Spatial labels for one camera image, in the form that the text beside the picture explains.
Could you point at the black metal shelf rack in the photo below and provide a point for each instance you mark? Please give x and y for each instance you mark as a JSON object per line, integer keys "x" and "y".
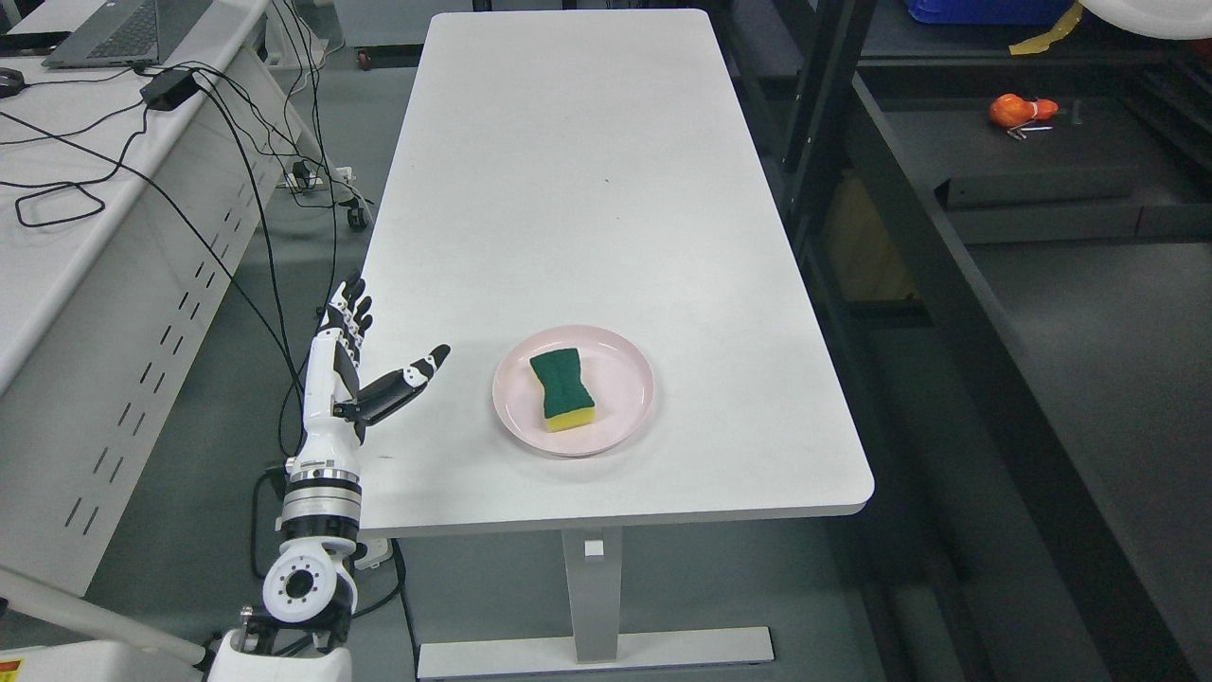
{"x": 1021, "y": 318}

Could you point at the black computer mouse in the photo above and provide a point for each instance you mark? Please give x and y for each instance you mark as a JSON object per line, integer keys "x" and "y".
{"x": 12, "y": 82}

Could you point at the white side desk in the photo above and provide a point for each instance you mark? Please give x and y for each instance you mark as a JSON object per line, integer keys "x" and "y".
{"x": 121, "y": 230}

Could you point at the blue plastic bin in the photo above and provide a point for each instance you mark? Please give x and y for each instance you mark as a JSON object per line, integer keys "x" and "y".
{"x": 987, "y": 13}

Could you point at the green yellow sponge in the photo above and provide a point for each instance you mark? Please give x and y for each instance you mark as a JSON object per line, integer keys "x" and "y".
{"x": 567, "y": 403}

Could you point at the black power adapter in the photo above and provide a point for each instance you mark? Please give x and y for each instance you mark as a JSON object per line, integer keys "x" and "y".
{"x": 167, "y": 90}

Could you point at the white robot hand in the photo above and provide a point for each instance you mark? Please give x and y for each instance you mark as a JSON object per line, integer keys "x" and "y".
{"x": 330, "y": 408}

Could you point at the white standing desk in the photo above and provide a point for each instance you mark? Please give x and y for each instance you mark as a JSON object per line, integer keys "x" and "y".
{"x": 594, "y": 168}

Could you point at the yellow tape strip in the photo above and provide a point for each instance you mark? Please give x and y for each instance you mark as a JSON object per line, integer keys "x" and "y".
{"x": 1061, "y": 29}

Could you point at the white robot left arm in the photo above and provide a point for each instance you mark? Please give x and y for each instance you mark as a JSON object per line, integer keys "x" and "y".
{"x": 308, "y": 596}

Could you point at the white power strip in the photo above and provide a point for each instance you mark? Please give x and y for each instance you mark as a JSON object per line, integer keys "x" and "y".
{"x": 372, "y": 553}

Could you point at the pink round plate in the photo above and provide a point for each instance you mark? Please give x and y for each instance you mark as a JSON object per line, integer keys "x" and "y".
{"x": 614, "y": 370}

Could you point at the grey laptop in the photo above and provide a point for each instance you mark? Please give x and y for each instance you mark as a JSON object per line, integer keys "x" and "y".
{"x": 128, "y": 33}

